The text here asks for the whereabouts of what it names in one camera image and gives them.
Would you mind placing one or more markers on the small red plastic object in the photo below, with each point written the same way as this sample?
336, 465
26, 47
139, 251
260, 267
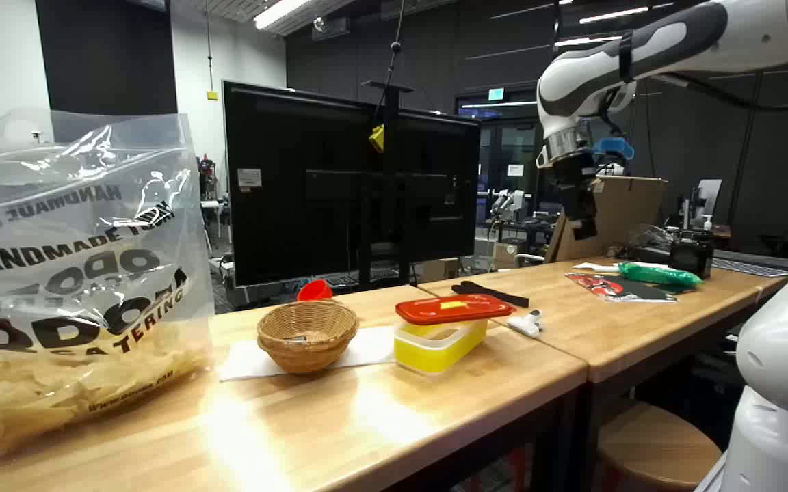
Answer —
314, 290

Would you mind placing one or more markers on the white translucent plastic piece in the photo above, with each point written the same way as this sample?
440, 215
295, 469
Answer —
529, 324

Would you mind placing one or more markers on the brown cardboard box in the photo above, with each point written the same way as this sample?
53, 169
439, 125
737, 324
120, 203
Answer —
628, 210

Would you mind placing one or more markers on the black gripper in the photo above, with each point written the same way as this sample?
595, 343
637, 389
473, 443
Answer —
576, 182

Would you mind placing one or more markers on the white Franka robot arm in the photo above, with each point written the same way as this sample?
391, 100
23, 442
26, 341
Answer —
629, 55

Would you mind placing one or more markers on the black monitor stand pole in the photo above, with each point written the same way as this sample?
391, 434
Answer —
391, 182

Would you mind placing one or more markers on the round wooden stool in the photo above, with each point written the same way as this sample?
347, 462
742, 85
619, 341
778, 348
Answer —
655, 446

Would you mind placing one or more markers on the red lunch box lid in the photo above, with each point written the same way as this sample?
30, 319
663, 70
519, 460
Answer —
451, 309

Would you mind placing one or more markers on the ceiling light strip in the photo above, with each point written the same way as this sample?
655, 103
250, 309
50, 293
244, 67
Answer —
280, 13

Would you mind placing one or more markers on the yellow triangular tag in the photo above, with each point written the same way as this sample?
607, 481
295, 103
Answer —
377, 137

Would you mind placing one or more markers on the black camera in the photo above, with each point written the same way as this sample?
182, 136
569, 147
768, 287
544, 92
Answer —
690, 252

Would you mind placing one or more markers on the woven wicker basket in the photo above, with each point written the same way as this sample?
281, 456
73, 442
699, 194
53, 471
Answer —
306, 343

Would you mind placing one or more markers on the clear printed plastic bag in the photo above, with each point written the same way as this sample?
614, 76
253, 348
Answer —
73, 290

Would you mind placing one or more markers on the large black monitor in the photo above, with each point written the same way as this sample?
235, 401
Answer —
302, 192

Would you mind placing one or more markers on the red and black magazine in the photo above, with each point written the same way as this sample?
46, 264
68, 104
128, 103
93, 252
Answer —
607, 286

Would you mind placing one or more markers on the blue round object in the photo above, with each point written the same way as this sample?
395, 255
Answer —
614, 148

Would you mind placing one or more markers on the green plastic bag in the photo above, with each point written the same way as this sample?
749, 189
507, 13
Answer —
658, 275

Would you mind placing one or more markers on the black flat strip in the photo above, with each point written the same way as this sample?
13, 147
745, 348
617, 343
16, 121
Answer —
491, 293

